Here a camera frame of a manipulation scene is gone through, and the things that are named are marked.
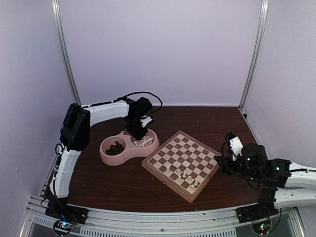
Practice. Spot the left aluminium frame post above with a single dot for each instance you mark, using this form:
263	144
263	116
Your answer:
63	46

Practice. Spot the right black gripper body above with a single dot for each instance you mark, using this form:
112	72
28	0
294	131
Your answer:
249	174

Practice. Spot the aluminium frame post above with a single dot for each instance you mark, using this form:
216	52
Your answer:
261	28
63	46

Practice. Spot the light chess pieces pile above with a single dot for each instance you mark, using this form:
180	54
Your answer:
144	142

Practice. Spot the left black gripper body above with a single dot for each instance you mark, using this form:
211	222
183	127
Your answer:
133	127

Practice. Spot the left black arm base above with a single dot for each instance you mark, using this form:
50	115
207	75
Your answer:
68	219

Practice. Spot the front aluminium rail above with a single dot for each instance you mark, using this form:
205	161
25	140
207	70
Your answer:
109	223

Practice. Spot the dark chess pieces pile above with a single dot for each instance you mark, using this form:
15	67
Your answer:
115	149

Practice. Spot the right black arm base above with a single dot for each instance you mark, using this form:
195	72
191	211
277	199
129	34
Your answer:
259	216

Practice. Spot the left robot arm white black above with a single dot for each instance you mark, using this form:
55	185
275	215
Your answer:
75	137

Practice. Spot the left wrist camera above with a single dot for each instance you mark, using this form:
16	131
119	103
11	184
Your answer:
146	121

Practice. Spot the right aluminium frame post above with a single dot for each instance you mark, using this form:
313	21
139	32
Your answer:
261	28

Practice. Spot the wooden chess board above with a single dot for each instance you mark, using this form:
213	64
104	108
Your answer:
188	154

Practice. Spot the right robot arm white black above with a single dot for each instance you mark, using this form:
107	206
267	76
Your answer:
282	183

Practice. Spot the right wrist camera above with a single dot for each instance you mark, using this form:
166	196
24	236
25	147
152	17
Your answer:
235	145

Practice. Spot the pink double bowl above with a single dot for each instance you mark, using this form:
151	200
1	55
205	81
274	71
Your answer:
131	148

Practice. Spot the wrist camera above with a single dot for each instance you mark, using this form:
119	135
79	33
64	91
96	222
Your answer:
235	145
146	121

